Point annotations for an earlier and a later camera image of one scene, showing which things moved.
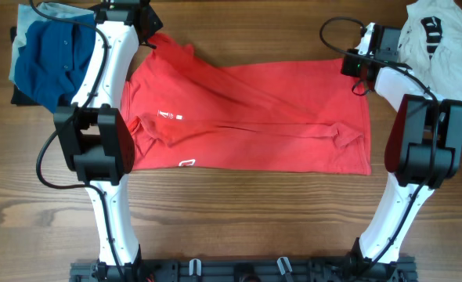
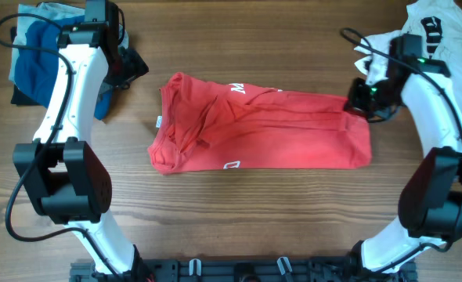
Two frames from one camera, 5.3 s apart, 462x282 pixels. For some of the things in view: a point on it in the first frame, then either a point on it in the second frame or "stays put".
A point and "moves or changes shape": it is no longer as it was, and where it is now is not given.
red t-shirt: (184, 112) moves or changes shape
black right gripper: (347, 66) -> (352, 102)
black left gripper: (155, 23) -> (134, 66)
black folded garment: (18, 97) stays put
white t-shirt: (441, 44) stays put
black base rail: (242, 269) stays put
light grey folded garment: (27, 15) stays put
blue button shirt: (52, 58) stays put
